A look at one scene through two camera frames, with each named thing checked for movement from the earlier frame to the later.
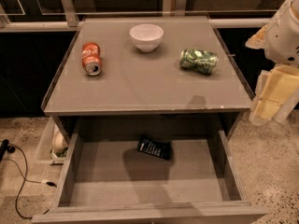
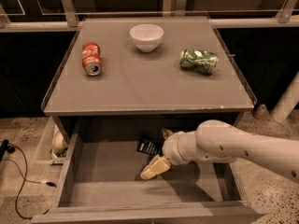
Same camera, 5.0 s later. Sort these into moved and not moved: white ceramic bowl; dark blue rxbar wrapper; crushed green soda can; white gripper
Moved: white gripper
Not moved: dark blue rxbar wrapper; crushed green soda can; white ceramic bowl
